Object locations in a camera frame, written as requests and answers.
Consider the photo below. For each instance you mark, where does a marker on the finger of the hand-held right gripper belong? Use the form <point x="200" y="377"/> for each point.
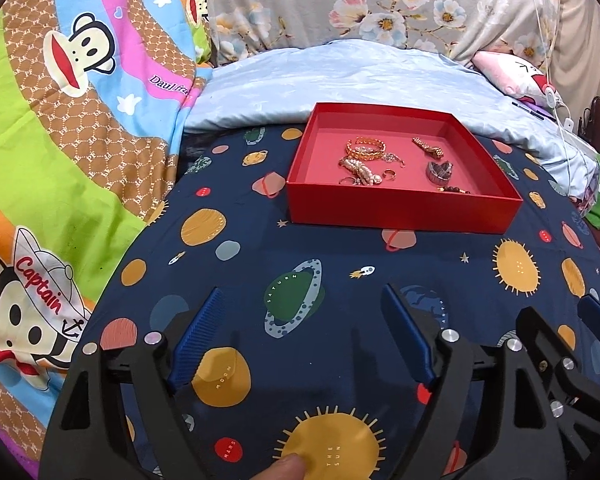
<point x="535" y="331"/>
<point x="597" y="313"/>

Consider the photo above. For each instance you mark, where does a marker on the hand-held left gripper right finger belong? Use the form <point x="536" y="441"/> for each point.
<point x="407" y="336"/>

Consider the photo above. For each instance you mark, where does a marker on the dark wooden chair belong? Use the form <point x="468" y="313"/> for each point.
<point x="599" y="121"/>

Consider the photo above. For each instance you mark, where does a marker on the plaid cloth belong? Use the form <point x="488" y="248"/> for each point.
<point x="587" y="196"/>

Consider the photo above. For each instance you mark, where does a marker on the person's left hand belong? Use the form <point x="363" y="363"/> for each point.
<point x="284" y="467"/>

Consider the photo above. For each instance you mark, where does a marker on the beige curtain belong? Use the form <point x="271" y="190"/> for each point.
<point x="587" y="25"/>

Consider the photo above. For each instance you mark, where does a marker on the grey floral cloth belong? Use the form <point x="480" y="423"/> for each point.
<point x="380" y="5"/>

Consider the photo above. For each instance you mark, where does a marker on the red cardboard box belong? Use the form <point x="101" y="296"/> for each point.
<point x="405" y="210"/>

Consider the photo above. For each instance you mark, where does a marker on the pink cartoon pillow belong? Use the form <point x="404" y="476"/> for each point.
<point x="515" y="76"/>

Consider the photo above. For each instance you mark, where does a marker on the navy planet print bedsheet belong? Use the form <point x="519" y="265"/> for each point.
<point x="330" y="260"/>

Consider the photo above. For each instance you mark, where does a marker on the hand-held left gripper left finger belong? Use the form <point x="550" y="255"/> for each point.
<point x="200" y="341"/>

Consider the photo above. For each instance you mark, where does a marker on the light blue quilt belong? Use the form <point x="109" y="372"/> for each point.
<point x="330" y="75"/>

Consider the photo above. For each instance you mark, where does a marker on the dark purple small object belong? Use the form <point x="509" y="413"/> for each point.
<point x="530" y="108"/>

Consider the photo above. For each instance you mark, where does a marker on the colourful cartoon monkey blanket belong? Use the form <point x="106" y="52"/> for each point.
<point x="80" y="135"/>

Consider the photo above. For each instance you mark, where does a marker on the gold link watch band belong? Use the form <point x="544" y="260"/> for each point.
<point x="426" y="145"/>

